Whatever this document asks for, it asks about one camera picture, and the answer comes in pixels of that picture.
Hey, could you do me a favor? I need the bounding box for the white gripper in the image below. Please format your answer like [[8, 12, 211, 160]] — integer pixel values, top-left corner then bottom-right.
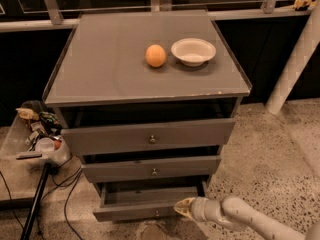
[[175, 197, 223, 224]]

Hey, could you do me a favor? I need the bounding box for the grey bottom drawer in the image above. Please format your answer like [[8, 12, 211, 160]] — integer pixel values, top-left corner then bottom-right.
[[93, 176, 207, 221]]

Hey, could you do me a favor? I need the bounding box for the grey drawer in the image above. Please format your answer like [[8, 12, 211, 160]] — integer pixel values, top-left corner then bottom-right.
[[82, 156, 221, 183], [62, 118, 235, 155], [93, 176, 207, 221]]

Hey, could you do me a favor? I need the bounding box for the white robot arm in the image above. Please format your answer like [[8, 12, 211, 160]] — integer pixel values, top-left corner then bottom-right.
[[174, 196, 320, 240]]

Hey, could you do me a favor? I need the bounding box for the grey middle drawer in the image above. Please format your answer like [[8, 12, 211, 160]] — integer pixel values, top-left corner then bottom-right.
[[82, 156, 221, 183]]

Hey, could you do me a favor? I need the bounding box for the grey drawer cabinet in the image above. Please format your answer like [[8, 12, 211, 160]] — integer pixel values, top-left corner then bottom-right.
[[42, 9, 252, 222]]

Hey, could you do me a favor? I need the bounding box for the grey top drawer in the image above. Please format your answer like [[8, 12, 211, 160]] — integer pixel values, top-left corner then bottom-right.
[[62, 118, 235, 155]]

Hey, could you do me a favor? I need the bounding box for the black tripod leg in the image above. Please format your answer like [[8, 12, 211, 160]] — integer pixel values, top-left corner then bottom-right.
[[20, 163, 51, 240]]

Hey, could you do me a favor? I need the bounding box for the white cup in bin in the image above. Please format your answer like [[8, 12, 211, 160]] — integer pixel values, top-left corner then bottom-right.
[[35, 138, 55, 152]]

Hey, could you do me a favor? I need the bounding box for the orange fruit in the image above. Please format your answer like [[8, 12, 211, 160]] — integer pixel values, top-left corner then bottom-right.
[[145, 45, 166, 68]]

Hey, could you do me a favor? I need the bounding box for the white paper bowl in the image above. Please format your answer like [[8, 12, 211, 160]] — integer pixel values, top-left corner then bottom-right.
[[171, 38, 216, 67]]

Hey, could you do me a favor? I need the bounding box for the green snack bag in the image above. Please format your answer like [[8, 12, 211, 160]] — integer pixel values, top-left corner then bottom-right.
[[39, 111, 62, 130]]

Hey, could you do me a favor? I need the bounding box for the white diagonal pole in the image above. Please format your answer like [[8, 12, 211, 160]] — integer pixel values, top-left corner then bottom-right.
[[265, 0, 320, 115]]

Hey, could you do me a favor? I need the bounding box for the black floor cable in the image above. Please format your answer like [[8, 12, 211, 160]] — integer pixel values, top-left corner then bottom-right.
[[0, 155, 84, 240]]

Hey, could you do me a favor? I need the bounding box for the metal window rail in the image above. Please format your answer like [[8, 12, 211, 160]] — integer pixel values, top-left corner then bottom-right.
[[0, 0, 320, 33]]

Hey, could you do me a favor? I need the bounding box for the yellow clamp on rail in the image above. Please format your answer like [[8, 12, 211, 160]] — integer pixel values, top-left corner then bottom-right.
[[293, 0, 314, 11]]

